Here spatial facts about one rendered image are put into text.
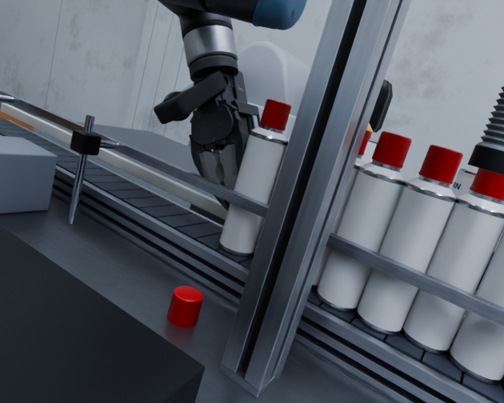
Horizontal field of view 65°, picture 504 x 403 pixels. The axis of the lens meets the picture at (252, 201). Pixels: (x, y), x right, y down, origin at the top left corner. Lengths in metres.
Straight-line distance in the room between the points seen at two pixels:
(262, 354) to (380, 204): 0.20
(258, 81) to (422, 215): 2.78
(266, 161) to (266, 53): 2.69
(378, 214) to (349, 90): 0.17
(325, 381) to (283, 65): 2.78
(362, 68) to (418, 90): 3.95
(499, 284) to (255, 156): 0.29
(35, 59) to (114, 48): 1.71
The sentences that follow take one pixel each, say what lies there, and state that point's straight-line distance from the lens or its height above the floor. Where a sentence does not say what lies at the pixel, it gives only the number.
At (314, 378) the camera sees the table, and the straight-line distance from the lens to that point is 0.45.
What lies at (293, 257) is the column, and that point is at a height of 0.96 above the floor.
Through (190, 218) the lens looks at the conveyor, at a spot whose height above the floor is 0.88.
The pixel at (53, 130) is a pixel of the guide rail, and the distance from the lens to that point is 0.94.
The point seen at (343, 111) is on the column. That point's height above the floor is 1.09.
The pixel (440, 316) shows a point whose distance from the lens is 0.47.
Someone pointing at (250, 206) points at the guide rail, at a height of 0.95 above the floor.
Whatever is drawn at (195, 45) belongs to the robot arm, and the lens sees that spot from 0.60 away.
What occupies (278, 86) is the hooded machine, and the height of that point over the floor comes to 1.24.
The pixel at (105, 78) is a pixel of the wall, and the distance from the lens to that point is 6.26.
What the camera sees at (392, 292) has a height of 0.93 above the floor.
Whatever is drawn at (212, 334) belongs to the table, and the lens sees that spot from 0.45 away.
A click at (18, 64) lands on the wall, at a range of 7.84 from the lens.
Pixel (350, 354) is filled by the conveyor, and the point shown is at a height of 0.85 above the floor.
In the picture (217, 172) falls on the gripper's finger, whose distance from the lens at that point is 0.57.
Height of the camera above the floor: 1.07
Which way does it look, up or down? 13 degrees down
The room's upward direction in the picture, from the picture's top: 16 degrees clockwise
